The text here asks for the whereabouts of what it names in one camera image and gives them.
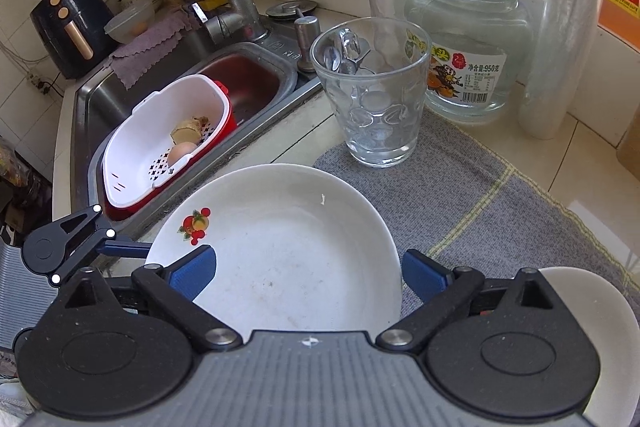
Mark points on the stainless steel sink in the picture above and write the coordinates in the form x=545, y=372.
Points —
x=101, y=103

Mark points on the clear glass mug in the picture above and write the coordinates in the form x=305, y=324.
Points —
x=373, y=71

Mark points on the white stained plate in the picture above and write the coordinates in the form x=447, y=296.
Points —
x=612, y=327

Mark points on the white fruit plate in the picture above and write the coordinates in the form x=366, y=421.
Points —
x=297, y=249

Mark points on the right plastic wrap roll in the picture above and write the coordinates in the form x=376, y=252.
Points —
x=565, y=36

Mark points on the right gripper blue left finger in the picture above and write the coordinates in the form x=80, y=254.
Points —
x=190, y=274

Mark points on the white colander basket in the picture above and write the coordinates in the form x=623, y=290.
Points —
x=135, y=164

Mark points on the glass jar green lid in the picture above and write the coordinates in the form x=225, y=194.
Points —
x=479, y=47

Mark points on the sink drain stopper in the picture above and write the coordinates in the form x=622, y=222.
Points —
x=290, y=10

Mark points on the black air fryer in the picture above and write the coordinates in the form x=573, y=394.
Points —
x=73, y=33

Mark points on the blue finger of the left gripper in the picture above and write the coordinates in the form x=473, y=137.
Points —
x=123, y=249

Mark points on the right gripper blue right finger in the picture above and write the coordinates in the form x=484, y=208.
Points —
x=423, y=275

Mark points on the red basin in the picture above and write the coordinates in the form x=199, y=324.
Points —
x=251, y=88

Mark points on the grey blue checked towel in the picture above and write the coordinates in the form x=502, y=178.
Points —
x=459, y=203

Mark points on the soap dispenser pump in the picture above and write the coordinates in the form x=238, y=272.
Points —
x=307, y=29

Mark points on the purple cleaning cloth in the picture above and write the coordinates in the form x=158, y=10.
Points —
x=131, y=61

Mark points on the clear plastic lidded bowl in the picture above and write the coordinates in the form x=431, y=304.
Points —
x=131, y=22

